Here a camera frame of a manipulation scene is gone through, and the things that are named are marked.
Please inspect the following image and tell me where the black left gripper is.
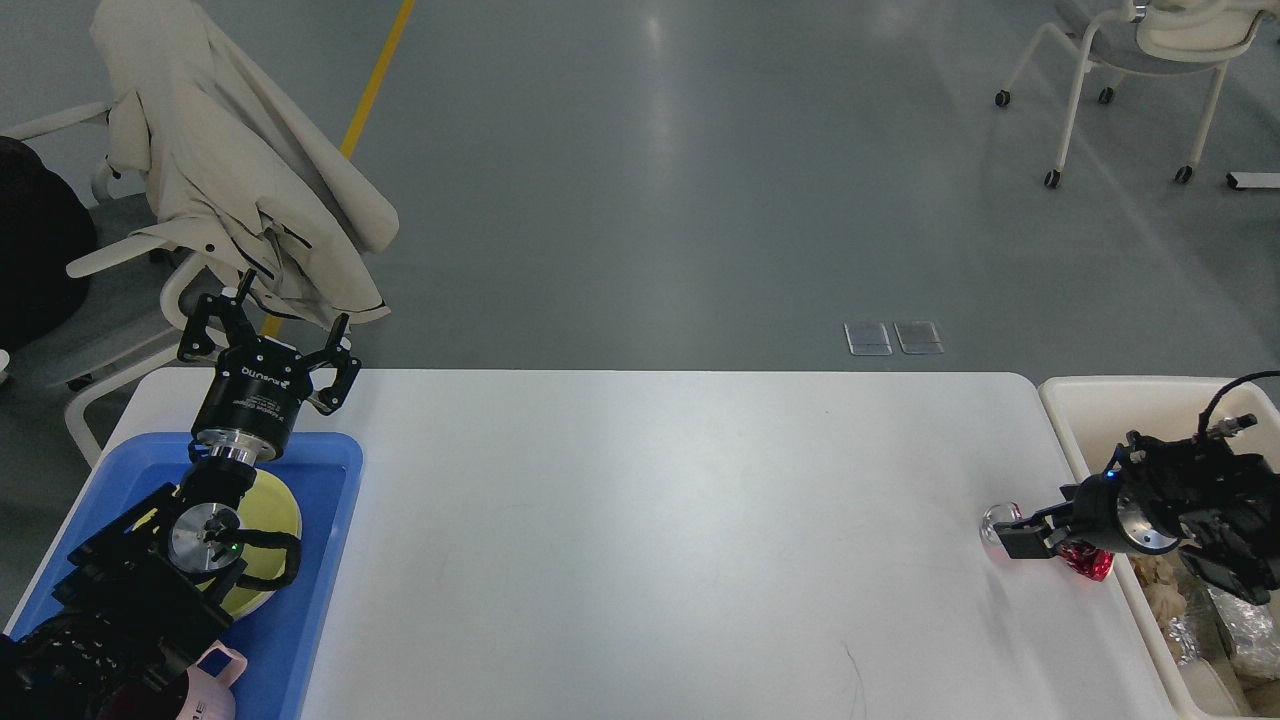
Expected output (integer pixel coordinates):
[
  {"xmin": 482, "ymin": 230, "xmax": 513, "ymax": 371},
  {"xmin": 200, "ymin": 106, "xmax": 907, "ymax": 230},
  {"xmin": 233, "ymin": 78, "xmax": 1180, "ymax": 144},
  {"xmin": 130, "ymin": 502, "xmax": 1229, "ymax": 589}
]
[{"xmin": 177, "ymin": 270, "xmax": 362, "ymax": 462}]

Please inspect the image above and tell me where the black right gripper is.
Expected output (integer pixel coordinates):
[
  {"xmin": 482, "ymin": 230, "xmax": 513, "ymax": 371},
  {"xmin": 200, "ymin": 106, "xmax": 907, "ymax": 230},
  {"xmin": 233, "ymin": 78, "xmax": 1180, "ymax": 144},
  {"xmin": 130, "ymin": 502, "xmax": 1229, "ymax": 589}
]
[{"xmin": 996, "ymin": 475, "xmax": 1181, "ymax": 560}]

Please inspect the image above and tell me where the red snack wrapper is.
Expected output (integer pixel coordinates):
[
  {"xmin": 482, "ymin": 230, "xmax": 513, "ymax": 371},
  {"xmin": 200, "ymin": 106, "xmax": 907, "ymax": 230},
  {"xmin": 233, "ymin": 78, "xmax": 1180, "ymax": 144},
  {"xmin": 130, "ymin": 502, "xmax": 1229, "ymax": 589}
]
[{"xmin": 978, "ymin": 502, "xmax": 1115, "ymax": 583}]

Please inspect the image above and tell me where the yellow plastic plate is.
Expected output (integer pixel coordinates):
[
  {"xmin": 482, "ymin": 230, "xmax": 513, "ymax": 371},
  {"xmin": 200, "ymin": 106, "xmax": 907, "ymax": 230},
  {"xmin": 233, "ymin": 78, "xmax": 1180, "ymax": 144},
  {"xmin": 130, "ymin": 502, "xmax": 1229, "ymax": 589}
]
[{"xmin": 239, "ymin": 469, "xmax": 302, "ymax": 579}]

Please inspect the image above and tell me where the pink mug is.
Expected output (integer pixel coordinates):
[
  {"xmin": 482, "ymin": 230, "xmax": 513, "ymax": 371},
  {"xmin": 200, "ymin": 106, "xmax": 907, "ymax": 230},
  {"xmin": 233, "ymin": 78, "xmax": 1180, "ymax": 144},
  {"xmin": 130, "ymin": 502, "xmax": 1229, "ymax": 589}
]
[{"xmin": 95, "ymin": 644, "xmax": 248, "ymax": 720}]

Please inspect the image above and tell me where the white paper cup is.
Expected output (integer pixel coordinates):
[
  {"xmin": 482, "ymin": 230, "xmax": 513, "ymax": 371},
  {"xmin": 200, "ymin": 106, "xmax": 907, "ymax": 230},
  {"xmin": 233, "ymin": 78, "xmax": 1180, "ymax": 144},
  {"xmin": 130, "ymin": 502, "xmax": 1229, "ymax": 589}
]
[{"xmin": 1179, "ymin": 659, "xmax": 1242, "ymax": 716}]

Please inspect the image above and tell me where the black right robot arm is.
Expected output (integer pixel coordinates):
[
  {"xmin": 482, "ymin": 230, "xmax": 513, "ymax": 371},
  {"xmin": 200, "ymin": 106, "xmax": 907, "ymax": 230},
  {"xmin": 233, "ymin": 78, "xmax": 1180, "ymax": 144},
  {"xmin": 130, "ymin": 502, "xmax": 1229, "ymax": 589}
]
[{"xmin": 980, "ymin": 374, "xmax": 1277, "ymax": 605}]

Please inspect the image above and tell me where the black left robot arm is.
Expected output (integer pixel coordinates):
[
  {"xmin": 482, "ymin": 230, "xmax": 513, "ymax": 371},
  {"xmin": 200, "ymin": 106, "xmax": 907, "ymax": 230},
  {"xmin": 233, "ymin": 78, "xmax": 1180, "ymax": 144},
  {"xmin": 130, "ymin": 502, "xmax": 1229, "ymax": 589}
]
[{"xmin": 3, "ymin": 272, "xmax": 361, "ymax": 719}]

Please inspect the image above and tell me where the white waste bin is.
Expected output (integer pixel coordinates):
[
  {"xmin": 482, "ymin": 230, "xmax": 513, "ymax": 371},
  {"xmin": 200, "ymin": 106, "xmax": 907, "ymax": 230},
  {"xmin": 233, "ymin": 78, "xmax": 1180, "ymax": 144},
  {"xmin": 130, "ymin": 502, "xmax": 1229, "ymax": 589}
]
[{"xmin": 1039, "ymin": 375, "xmax": 1279, "ymax": 719}]

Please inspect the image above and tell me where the white office chair left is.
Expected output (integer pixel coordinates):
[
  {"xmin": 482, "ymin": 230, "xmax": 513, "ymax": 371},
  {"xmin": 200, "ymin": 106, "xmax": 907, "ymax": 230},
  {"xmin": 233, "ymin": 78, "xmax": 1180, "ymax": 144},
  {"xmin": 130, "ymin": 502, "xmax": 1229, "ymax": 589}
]
[{"xmin": 6, "ymin": 160, "xmax": 238, "ymax": 465}]

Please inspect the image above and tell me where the beige coat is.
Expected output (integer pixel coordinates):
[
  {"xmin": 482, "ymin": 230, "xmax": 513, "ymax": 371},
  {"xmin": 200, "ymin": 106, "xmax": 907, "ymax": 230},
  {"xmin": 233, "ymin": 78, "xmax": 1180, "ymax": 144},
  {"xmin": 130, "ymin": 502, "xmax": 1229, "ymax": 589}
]
[{"xmin": 91, "ymin": 1, "xmax": 399, "ymax": 325}]

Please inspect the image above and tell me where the pale green plate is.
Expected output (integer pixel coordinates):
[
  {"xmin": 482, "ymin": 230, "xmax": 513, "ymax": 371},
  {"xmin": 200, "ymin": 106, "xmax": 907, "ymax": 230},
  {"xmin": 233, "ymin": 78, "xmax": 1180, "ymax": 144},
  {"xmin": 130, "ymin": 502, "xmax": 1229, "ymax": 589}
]
[{"xmin": 220, "ymin": 587, "xmax": 275, "ymax": 623}]

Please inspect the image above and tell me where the person in dark clothes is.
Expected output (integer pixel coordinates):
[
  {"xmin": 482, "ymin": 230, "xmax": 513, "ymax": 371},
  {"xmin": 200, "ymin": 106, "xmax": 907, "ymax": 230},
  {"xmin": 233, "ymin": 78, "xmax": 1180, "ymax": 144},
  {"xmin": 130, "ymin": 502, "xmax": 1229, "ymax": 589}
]
[{"xmin": 1, "ymin": 136, "xmax": 99, "ymax": 352}]

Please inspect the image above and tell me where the blue plastic tray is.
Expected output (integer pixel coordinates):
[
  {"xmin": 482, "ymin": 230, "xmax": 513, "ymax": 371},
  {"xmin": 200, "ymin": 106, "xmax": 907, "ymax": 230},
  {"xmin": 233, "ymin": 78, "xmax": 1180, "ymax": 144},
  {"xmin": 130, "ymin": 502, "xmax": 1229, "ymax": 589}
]
[{"xmin": 5, "ymin": 432, "xmax": 364, "ymax": 719}]

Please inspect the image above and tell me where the white chair background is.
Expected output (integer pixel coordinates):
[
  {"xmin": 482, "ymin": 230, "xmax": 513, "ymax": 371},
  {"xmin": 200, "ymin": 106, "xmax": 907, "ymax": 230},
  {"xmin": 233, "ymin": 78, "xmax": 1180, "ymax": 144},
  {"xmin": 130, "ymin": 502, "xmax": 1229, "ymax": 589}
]
[{"xmin": 995, "ymin": 1, "xmax": 1277, "ymax": 190}]

